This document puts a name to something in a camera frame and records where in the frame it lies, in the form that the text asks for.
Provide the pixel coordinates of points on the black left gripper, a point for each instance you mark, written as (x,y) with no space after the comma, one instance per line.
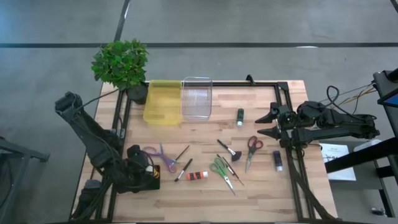
(140,161)

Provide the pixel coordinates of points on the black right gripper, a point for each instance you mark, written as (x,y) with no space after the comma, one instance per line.
(287,123)

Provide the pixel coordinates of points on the purple scissors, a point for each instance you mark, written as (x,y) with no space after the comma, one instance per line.
(164,157)

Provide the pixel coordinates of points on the red and black scissors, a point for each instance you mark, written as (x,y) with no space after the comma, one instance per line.
(250,158)

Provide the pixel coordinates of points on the thin black paintbrush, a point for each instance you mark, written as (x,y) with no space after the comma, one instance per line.
(182,153)

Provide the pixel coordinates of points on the thick paintbrush white-tipped bristles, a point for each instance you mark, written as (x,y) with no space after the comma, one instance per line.
(185,169)

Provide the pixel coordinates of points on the black fan brush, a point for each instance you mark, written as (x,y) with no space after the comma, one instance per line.
(237,156)

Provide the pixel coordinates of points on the orange paint bottle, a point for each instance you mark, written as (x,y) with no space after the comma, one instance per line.
(196,176)

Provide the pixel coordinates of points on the long thin paintbrush orange tip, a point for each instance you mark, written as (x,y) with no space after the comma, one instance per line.
(234,172)

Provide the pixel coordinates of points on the black paintbrush silver ferrule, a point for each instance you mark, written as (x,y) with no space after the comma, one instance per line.
(225,164)

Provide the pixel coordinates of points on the green scissors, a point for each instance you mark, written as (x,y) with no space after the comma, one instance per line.
(228,183)

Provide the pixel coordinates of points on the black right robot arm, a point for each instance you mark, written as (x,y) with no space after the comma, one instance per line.
(342,132)

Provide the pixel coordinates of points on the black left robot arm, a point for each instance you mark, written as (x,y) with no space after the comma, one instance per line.
(84,127)

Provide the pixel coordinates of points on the yellow paint bottle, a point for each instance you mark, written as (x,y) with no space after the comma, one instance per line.
(156,171)

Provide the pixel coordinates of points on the black basket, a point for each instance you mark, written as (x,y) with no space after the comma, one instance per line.
(152,184)

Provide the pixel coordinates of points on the black clamp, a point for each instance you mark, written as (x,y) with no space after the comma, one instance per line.
(250,79)

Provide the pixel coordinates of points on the yellow plastic bin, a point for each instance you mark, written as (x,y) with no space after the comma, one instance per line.
(162,102)

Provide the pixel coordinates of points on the white paper sheet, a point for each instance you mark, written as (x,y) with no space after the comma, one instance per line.
(337,161)

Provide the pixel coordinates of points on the clear plastic bin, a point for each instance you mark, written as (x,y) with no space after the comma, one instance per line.
(196,99)

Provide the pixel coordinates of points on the grey flat device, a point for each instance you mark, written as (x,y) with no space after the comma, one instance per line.
(368,145)

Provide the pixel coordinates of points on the green potted plant black pot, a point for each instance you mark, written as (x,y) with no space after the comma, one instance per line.
(119,63)

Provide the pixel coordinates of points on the grey side desk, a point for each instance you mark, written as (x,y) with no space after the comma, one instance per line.
(357,196)

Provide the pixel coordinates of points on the grey metal stand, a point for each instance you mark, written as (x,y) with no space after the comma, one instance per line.
(18,152)

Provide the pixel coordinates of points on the computer monitor blue screen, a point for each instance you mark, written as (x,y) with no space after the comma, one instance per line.
(387,87)

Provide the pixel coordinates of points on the black aluminium table frame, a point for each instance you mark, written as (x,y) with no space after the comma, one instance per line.
(233,83)

